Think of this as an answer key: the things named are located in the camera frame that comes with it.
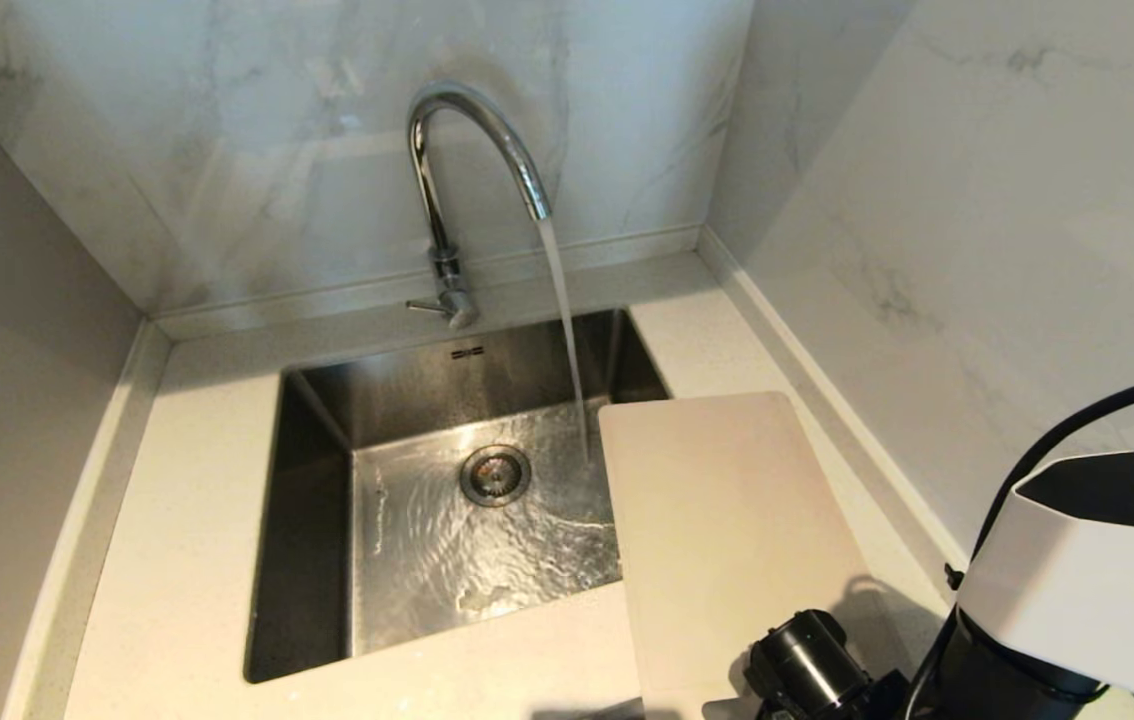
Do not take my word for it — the chrome gooseneck faucet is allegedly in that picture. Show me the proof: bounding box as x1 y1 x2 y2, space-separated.
404 81 554 332

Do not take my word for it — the white plastic cutting board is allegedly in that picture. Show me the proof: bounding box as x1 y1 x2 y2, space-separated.
597 391 910 720

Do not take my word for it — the round metal sink drain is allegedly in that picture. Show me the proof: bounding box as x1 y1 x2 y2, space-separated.
459 444 533 508

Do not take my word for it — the stainless steel sink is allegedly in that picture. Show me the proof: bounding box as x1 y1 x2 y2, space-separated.
243 307 673 686

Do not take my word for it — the black cable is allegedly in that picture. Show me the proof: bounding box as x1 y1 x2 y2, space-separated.
967 366 1134 561

